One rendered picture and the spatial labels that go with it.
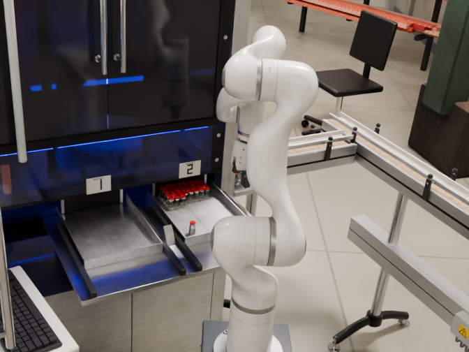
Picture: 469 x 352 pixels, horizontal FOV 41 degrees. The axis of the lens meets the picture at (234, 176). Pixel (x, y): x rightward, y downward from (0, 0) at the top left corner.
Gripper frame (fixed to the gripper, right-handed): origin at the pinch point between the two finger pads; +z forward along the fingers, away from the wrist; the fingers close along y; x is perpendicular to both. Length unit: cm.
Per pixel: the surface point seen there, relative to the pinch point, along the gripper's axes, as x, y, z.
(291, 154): -41, -47, 17
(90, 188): -28, 44, 9
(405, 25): -331, -384, 57
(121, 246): -9.3, 39.4, 22.1
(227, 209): -17.9, -4.6, 22.1
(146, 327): -28, 22, 78
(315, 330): -27, -66, 110
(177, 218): -18.4, 15.4, 22.1
